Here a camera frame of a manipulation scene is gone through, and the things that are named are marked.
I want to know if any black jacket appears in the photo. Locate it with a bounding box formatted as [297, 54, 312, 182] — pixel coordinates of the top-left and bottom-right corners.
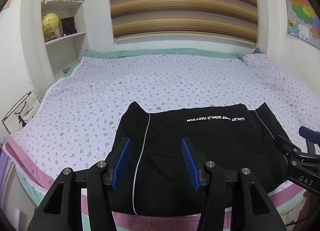
[109, 102, 287, 217]

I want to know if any floral white bed quilt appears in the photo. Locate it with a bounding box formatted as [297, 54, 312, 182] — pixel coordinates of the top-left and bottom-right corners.
[4, 54, 319, 193]

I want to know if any black white poster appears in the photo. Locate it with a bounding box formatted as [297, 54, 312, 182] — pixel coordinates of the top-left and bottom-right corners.
[2, 90, 41, 134]

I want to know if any brown striped window blind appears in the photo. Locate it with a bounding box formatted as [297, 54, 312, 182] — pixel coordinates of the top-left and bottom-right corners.
[110, 0, 258, 44]

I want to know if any yellow globe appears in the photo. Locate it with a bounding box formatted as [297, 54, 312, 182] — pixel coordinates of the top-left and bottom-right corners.
[42, 13, 60, 38]

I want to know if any white corner bookshelf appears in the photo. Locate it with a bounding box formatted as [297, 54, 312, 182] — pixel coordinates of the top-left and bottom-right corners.
[41, 0, 89, 80]

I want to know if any colourful wall map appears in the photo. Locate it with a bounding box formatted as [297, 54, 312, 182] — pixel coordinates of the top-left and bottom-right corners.
[286, 0, 319, 49]

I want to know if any black picture frame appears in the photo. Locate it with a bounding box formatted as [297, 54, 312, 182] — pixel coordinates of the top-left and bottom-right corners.
[60, 16, 77, 36]

